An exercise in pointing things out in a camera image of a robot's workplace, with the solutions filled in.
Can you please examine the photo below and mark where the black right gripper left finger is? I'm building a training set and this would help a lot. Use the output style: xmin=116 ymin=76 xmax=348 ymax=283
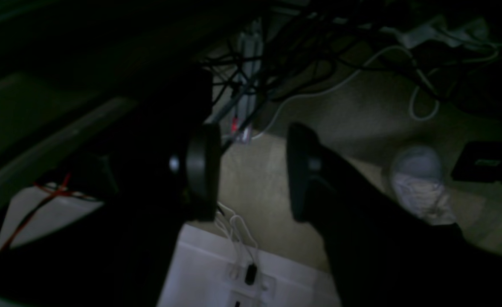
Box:
xmin=106 ymin=124 xmax=221 ymax=307

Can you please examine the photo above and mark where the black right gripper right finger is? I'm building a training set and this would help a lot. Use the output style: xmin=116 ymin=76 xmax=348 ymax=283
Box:
xmin=287 ymin=123 xmax=502 ymax=307

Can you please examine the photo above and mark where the white plastic panel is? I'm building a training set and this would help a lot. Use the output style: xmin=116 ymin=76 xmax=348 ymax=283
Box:
xmin=157 ymin=225 xmax=341 ymax=307

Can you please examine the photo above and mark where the white sneaker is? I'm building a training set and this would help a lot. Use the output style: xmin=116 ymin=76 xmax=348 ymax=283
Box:
xmin=389 ymin=146 xmax=457 ymax=226

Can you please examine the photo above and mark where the black box on floor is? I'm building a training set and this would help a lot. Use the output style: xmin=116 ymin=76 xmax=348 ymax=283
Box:
xmin=450 ymin=141 xmax=502 ymax=184

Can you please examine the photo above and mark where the white power strip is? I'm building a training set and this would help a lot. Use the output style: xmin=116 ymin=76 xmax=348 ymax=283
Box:
xmin=382 ymin=15 xmax=490 ymax=50

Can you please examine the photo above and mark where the red wire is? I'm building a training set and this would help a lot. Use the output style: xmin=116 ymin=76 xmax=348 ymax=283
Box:
xmin=0 ymin=173 xmax=89 ymax=252

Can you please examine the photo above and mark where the white cable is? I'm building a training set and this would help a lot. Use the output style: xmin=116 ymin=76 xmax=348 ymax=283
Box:
xmin=251 ymin=45 xmax=441 ymax=141

